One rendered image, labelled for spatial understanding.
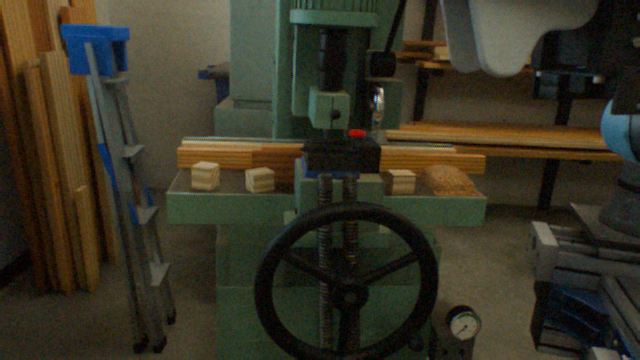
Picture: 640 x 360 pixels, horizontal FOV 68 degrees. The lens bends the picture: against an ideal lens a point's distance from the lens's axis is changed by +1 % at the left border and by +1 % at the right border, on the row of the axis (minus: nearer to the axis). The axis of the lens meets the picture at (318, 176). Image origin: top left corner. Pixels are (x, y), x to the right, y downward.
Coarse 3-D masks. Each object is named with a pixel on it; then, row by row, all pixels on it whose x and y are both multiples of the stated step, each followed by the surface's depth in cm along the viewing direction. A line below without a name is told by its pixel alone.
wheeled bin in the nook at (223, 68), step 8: (224, 64) 275; (200, 72) 267; (208, 72) 261; (216, 72) 259; (224, 72) 259; (216, 80) 264; (224, 80) 263; (216, 88) 267; (224, 88) 265; (224, 96) 266
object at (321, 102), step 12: (312, 96) 99; (324, 96) 93; (336, 96) 94; (348, 96) 94; (312, 108) 99; (324, 108) 94; (336, 108) 94; (348, 108) 95; (312, 120) 98; (324, 120) 95; (336, 120) 95; (348, 120) 96
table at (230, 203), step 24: (168, 192) 85; (192, 192) 85; (216, 192) 86; (240, 192) 87; (264, 192) 87; (288, 192) 88; (384, 192) 91; (432, 192) 92; (168, 216) 86; (192, 216) 86; (216, 216) 87; (240, 216) 87; (264, 216) 88; (288, 216) 85; (408, 216) 91; (432, 216) 91; (456, 216) 92; (480, 216) 92; (312, 240) 80; (336, 240) 80; (360, 240) 80; (384, 240) 81
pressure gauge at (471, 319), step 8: (448, 312) 93; (456, 312) 92; (464, 312) 91; (472, 312) 91; (448, 320) 93; (456, 320) 91; (464, 320) 92; (472, 320) 92; (480, 320) 92; (456, 328) 92; (472, 328) 92; (480, 328) 92; (456, 336) 92; (464, 336) 93; (472, 336) 93
